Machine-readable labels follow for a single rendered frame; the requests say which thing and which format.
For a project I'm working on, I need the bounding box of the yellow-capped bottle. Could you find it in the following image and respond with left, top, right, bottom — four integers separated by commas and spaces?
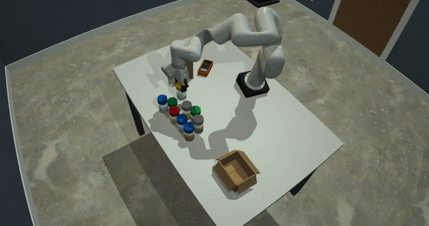
176, 82, 187, 101

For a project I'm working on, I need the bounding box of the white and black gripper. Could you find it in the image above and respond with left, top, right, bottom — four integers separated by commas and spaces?
173, 66, 189, 93

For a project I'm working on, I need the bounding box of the brown cardboard box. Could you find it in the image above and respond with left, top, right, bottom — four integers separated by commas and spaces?
187, 60, 193, 79
214, 150, 260, 194

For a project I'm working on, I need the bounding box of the orange digital multimeter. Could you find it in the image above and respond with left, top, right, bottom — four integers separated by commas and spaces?
198, 59, 213, 77

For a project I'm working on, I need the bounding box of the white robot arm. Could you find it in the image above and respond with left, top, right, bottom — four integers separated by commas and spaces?
161, 7, 285, 90

